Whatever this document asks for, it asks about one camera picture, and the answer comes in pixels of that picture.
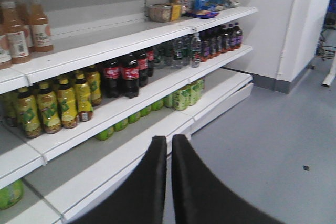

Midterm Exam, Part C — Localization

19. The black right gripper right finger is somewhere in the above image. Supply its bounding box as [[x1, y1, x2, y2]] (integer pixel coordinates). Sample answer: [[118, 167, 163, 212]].
[[172, 134, 280, 223]]

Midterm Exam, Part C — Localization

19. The white store shelving unit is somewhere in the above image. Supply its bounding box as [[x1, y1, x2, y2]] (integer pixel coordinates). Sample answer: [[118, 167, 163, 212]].
[[1, 7, 256, 223]]

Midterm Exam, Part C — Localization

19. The cola bottle left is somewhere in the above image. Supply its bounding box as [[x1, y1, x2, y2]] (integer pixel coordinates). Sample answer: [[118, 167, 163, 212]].
[[103, 58, 121, 98]]

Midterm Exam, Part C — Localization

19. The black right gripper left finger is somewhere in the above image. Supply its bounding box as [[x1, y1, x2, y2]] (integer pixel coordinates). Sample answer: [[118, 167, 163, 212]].
[[72, 136, 167, 223]]

